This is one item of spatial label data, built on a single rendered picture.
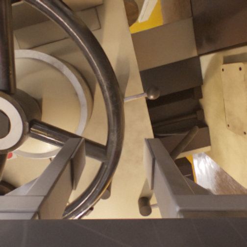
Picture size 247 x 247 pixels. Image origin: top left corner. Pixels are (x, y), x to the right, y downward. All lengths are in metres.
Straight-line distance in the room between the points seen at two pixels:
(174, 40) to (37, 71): 0.93
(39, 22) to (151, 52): 0.76
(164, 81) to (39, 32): 0.82
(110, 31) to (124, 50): 0.05
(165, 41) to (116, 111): 0.97
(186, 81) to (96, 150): 1.00
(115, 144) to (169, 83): 0.95
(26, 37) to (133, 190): 0.50
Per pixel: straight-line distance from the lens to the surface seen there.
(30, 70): 0.38
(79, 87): 0.37
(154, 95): 0.42
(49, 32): 0.49
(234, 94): 0.92
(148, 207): 0.56
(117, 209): 0.61
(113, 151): 0.24
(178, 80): 1.17
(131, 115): 0.47
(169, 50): 1.16
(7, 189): 0.62
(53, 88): 0.36
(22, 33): 0.51
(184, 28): 1.21
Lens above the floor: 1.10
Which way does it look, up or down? 2 degrees up
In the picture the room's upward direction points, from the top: 104 degrees counter-clockwise
